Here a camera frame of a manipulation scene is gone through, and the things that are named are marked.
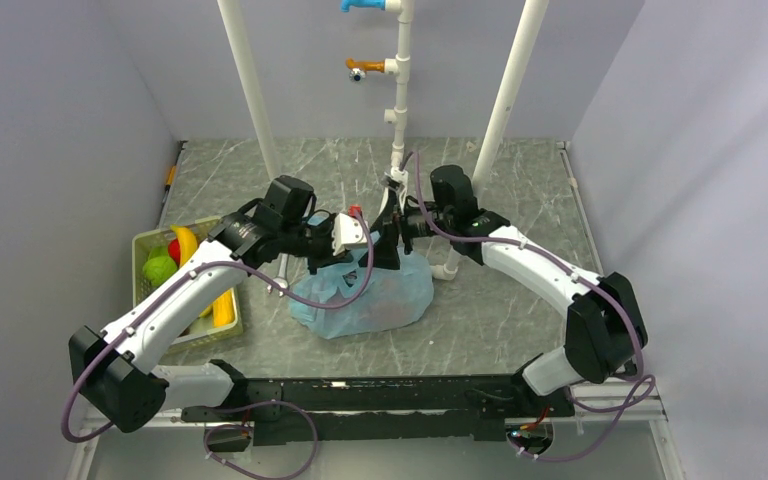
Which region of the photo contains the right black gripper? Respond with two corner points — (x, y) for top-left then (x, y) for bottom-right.
(359, 189), (453, 270)

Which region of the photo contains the light blue plastic bag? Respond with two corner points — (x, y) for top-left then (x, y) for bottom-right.
(288, 248), (434, 339)

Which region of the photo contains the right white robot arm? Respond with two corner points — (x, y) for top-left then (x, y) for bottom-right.
(372, 165), (648, 415)

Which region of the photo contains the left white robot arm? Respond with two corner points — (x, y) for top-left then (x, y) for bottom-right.
(61, 175), (371, 443)

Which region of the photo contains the yellow fake fruit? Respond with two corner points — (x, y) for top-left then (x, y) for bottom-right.
(212, 289), (236, 328)

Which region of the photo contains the yellow fake banana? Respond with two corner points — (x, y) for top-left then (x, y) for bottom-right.
(170, 225), (199, 267)

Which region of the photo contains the small red fake fruit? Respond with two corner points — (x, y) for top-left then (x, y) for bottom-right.
(166, 240), (181, 265)

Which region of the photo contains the green fake fruit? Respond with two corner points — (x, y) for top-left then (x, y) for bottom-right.
(142, 246), (178, 288)

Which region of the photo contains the silver wrench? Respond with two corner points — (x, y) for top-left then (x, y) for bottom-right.
(267, 254), (289, 297)

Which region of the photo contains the pale green fruit basket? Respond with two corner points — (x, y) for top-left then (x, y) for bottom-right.
(132, 227), (243, 353)

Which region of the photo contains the blue clamp on pipe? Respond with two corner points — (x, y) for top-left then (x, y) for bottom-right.
(340, 0), (387, 13)

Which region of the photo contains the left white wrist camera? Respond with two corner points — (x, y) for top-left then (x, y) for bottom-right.
(332, 205), (368, 256)

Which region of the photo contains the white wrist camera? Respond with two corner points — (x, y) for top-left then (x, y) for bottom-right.
(332, 205), (368, 256)
(383, 166), (410, 196)

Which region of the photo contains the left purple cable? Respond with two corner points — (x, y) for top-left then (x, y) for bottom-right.
(60, 206), (376, 480)

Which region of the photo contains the purple cable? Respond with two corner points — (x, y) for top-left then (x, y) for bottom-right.
(399, 149), (657, 465)
(60, 206), (376, 480)

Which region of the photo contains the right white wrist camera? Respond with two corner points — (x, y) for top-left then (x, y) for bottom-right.
(383, 166), (410, 196)

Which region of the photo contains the orange handled tool at wall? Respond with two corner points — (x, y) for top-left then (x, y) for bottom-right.
(162, 141), (186, 203)

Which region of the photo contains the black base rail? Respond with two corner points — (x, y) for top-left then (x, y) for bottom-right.
(181, 373), (574, 446)

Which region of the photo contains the white PVC pipe frame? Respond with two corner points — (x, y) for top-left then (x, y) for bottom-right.
(215, 0), (552, 283)

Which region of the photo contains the aluminium extrusion frame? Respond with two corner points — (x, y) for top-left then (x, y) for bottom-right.
(566, 374), (666, 422)

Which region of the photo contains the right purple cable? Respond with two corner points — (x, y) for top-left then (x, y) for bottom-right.
(399, 149), (657, 465)

